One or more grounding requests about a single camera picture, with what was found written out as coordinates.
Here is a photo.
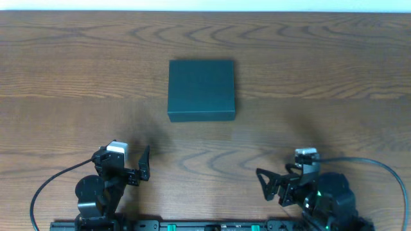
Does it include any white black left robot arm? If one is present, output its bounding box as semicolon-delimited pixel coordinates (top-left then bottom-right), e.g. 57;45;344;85
74;141;293;231

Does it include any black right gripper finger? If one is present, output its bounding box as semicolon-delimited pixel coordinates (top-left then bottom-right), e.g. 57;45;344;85
256;168;282;201
285;163;302;175

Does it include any black cardboard box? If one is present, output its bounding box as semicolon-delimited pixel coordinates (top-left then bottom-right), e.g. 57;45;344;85
167;60;236;123

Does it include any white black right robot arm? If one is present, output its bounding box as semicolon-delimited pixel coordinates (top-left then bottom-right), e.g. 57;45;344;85
275;162;375;231

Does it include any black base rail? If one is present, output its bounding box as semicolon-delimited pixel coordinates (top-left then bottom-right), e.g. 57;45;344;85
49;219;376;231

